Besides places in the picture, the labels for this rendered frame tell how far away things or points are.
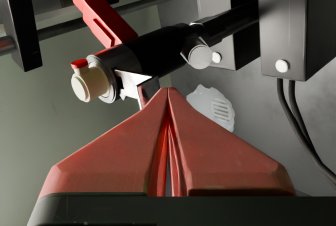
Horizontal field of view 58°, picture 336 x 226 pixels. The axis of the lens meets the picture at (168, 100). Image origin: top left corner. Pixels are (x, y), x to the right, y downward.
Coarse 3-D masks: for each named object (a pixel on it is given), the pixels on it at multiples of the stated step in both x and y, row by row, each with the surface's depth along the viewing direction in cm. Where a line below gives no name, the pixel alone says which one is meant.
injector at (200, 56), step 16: (256, 0) 25; (208, 16) 22; (224, 16) 22; (240, 16) 23; (256, 16) 24; (160, 32) 18; (176, 32) 18; (192, 32) 19; (208, 32) 20; (224, 32) 21; (112, 48) 16; (128, 48) 16; (144, 48) 17; (160, 48) 17; (176, 48) 18; (192, 48) 17; (208, 48) 17; (112, 64) 15; (128, 64) 16; (144, 64) 16; (160, 64) 17; (176, 64) 18; (192, 64) 17; (208, 64) 17; (112, 80) 15; (112, 96) 16
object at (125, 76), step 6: (114, 72) 15; (120, 72) 15; (126, 72) 15; (132, 72) 14; (138, 72) 14; (126, 78) 15; (132, 78) 14; (138, 78) 14; (144, 78) 14; (126, 84) 15; (132, 84) 15; (120, 90) 16; (126, 90) 15; (132, 90) 15; (120, 96) 16; (126, 96) 16; (132, 96) 15
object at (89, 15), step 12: (84, 0) 19; (96, 0) 19; (84, 12) 19; (96, 12) 18; (108, 12) 18; (96, 24) 18; (108, 24) 18; (120, 24) 18; (96, 36) 19; (108, 36) 18; (120, 36) 18; (132, 36) 18
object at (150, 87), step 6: (150, 78) 13; (156, 78) 13; (138, 84) 13; (144, 84) 13; (150, 84) 13; (156, 84) 13; (138, 90) 13; (144, 90) 13; (150, 90) 13; (156, 90) 13; (138, 96) 13; (144, 96) 13; (150, 96) 13; (138, 102) 13; (144, 102) 13
